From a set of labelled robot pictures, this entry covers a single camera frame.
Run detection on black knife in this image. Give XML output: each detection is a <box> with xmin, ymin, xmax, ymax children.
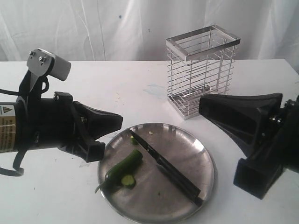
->
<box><xmin>127</xmin><ymin>128</ymin><xmax>204</xmax><ymax>206</ymax></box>

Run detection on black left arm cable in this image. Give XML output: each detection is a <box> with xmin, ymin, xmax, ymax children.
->
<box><xmin>0</xmin><ymin>77</ymin><xmax>50</xmax><ymax>177</ymax></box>

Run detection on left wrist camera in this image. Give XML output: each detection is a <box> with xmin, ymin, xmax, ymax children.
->
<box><xmin>17</xmin><ymin>48</ymin><xmax>72</xmax><ymax>105</ymax></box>

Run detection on chrome wire utensil holder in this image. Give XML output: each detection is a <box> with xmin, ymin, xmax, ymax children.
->
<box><xmin>165</xmin><ymin>25</ymin><xmax>241</xmax><ymax>120</ymax></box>

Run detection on round steel plate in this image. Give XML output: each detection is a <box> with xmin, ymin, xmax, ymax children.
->
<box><xmin>98</xmin><ymin>123</ymin><xmax>216</xmax><ymax>224</ymax></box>

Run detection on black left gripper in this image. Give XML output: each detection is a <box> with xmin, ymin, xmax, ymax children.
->
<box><xmin>14</xmin><ymin>91</ymin><xmax>123</xmax><ymax>163</ymax></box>

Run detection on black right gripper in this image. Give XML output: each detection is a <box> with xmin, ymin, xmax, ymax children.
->
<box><xmin>199</xmin><ymin>93</ymin><xmax>299</xmax><ymax>199</ymax></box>

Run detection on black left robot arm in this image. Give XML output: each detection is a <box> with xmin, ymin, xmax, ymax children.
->
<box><xmin>0</xmin><ymin>91</ymin><xmax>123</xmax><ymax>162</ymax></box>

